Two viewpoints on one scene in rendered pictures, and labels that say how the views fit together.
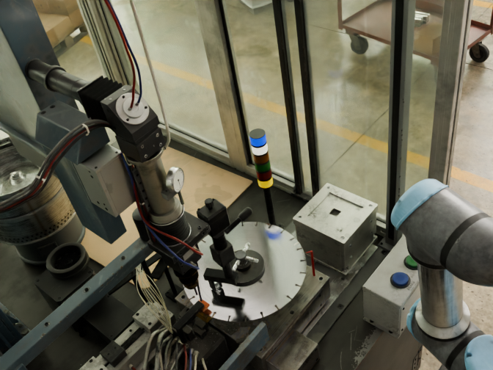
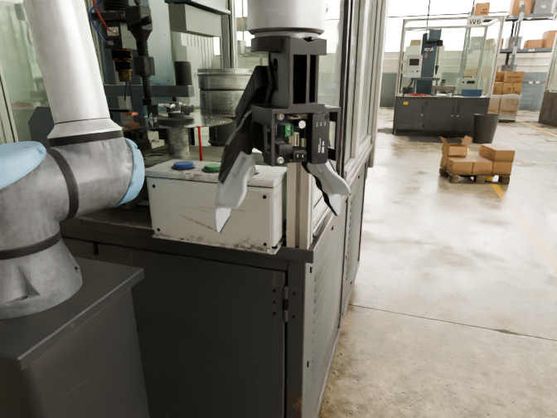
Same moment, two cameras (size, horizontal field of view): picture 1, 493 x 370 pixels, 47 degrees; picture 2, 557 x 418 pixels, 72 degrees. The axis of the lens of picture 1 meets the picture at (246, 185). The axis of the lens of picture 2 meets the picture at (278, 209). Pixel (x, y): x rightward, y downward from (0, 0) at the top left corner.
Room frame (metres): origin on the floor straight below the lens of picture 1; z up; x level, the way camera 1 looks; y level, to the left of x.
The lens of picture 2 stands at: (0.63, -1.11, 1.08)
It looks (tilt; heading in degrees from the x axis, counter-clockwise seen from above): 19 degrees down; 60
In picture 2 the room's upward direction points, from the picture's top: straight up
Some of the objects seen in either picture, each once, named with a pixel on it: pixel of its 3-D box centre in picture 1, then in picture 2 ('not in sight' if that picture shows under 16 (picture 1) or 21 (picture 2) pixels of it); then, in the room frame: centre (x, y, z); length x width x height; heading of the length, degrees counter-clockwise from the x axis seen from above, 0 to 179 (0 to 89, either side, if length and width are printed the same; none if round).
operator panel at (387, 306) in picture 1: (407, 277); (220, 203); (0.91, -0.38, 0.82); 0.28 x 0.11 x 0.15; 132
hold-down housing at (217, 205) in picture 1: (216, 232); (141, 38); (0.89, 0.09, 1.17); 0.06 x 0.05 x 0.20; 123
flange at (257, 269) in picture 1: (243, 264); (176, 116); (0.95, 0.05, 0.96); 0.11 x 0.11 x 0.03
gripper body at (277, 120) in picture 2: not in sight; (288, 103); (0.84, -0.76, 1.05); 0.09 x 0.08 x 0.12; 81
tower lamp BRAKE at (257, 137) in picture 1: (257, 137); not in sight; (1.24, -0.06, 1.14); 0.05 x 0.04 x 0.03; 42
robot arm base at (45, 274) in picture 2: not in sight; (23, 264); (0.56, -0.44, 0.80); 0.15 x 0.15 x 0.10
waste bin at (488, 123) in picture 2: not in sight; (484, 128); (6.93, 2.80, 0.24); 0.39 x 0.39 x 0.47
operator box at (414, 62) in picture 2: not in sight; (409, 75); (6.40, 4.05, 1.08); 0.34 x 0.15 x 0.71; 132
